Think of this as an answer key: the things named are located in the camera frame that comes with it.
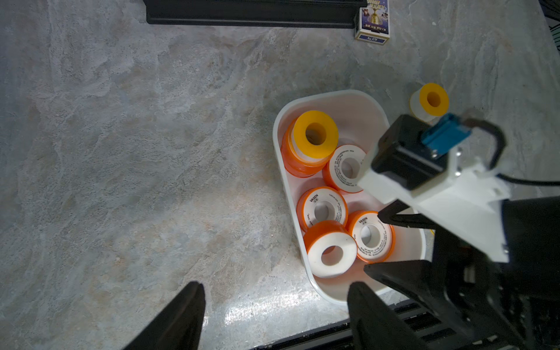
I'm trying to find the white storage box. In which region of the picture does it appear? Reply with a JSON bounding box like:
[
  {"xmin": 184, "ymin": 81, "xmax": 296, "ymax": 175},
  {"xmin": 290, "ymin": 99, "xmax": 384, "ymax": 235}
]
[{"xmin": 272, "ymin": 90, "xmax": 433, "ymax": 306}]

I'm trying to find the purple card box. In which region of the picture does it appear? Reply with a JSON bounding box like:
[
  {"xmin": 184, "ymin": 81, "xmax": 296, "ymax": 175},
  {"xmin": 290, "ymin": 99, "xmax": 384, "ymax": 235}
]
[{"xmin": 354, "ymin": 0, "xmax": 390, "ymax": 45}]

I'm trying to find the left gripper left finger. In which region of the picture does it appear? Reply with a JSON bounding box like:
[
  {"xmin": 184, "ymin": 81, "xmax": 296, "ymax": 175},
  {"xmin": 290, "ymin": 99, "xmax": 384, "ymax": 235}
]
[{"xmin": 125, "ymin": 281, "xmax": 206, "ymax": 349}]

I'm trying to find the orange tape roll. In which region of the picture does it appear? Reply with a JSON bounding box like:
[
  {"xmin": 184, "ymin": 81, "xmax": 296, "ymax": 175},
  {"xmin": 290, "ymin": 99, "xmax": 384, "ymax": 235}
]
[
  {"xmin": 296, "ymin": 186, "xmax": 349, "ymax": 233},
  {"xmin": 281, "ymin": 125, "xmax": 329, "ymax": 178},
  {"xmin": 347, "ymin": 211, "xmax": 395, "ymax": 264},
  {"xmin": 303, "ymin": 220, "xmax": 357, "ymax": 279},
  {"xmin": 322, "ymin": 144, "xmax": 365, "ymax": 194}
]

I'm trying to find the orange tape roll top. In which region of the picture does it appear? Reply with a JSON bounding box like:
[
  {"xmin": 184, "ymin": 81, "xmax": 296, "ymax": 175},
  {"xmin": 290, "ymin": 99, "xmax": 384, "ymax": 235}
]
[{"xmin": 281, "ymin": 125, "xmax": 329, "ymax": 178}]

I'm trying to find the black chessboard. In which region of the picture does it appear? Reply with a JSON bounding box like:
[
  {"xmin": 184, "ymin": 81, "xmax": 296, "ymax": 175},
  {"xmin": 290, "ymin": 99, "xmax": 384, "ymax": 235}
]
[{"xmin": 144, "ymin": 0, "xmax": 367, "ymax": 29}]

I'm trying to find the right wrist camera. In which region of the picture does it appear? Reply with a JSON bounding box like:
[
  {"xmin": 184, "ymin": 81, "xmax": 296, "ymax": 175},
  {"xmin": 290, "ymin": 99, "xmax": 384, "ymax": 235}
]
[{"xmin": 370, "ymin": 114, "xmax": 471, "ymax": 190}]

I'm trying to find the yellow tape roll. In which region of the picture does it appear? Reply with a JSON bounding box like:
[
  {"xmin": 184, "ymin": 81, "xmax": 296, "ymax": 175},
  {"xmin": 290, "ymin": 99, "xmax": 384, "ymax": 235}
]
[
  {"xmin": 288, "ymin": 110, "xmax": 339, "ymax": 164},
  {"xmin": 409, "ymin": 83, "xmax": 449, "ymax": 123}
]

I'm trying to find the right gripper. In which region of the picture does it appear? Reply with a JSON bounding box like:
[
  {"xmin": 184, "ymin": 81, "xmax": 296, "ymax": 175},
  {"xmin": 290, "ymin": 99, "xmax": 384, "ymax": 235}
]
[{"xmin": 359, "ymin": 159, "xmax": 559, "ymax": 349}]

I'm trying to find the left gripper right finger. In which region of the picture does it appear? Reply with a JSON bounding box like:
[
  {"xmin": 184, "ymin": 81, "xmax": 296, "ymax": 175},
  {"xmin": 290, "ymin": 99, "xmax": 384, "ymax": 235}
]
[{"xmin": 347, "ymin": 282, "xmax": 428, "ymax": 349}]

